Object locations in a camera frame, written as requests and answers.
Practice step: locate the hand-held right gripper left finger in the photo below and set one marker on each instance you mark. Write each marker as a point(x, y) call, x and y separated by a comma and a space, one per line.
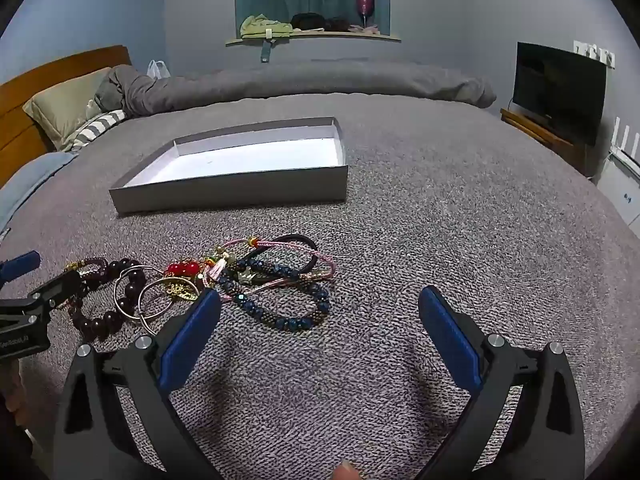
point(190, 340)

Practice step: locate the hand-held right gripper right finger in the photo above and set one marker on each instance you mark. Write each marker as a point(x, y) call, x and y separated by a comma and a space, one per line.
point(450, 330)

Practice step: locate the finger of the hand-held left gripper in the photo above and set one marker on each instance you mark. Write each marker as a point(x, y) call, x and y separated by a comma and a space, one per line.
point(57, 290)
point(20, 264)

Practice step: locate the red bead gold ornament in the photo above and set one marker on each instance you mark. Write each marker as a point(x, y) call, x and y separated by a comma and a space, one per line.
point(182, 269)

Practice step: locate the shallow grey cardboard box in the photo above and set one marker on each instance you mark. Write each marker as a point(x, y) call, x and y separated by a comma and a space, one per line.
point(225, 190)

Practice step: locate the person's right hand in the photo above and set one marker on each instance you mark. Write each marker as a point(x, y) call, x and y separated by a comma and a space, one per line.
point(345, 472)

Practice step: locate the light blue cloth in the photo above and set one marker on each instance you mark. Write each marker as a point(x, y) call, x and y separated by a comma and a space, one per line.
point(30, 180)

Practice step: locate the wooden headboard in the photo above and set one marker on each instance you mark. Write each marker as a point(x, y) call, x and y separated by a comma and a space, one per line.
point(15, 125)

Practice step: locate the striped pillow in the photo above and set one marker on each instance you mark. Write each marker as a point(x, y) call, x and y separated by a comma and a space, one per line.
point(95, 127)

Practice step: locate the beige pillow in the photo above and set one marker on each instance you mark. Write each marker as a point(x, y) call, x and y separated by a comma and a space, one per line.
point(60, 105)

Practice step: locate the wooden television stand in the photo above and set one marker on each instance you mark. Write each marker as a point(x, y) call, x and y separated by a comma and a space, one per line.
point(530, 127)

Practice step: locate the white appliance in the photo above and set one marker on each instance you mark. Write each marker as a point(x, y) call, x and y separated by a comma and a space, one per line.
point(620, 185)

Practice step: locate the white plastic bag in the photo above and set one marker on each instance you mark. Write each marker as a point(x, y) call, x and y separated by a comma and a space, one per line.
point(157, 71)

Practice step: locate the white router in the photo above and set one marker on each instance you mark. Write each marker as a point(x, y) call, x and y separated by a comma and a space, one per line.
point(632, 142)

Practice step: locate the black television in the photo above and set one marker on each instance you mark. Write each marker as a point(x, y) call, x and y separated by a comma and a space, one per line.
point(555, 90)

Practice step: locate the grey duvet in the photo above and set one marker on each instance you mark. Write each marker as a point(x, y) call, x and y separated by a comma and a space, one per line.
point(300, 80)

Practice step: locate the wooden window sill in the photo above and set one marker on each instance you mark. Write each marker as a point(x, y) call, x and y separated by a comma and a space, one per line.
point(350, 35)

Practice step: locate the pink cloth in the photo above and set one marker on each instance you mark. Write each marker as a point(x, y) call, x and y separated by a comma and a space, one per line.
point(367, 29)

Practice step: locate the green cloth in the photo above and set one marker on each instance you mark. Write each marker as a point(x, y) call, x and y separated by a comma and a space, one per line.
point(262, 25)

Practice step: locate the dark brown cloth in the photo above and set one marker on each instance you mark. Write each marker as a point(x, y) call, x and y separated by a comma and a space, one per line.
point(337, 23)

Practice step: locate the black cloth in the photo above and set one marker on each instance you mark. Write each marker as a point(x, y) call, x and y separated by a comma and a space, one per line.
point(307, 21)

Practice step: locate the pink wine glass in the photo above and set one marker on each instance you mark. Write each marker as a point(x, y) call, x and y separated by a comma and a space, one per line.
point(365, 0)

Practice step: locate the white wall hooks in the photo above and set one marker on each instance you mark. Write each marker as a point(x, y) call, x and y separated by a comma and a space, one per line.
point(595, 52)

